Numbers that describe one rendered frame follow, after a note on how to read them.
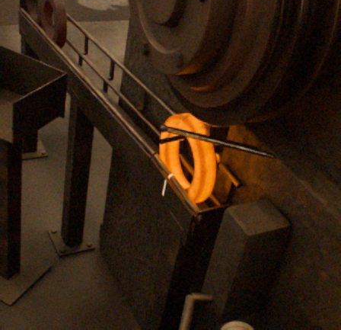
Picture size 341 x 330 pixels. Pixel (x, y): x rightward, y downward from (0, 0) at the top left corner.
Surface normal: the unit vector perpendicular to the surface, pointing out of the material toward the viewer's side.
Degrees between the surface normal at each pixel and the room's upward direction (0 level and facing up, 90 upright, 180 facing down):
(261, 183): 90
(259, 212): 0
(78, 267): 0
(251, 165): 90
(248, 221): 0
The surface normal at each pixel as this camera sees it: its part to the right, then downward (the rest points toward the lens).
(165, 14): -0.88, 0.14
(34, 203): 0.16, -0.80
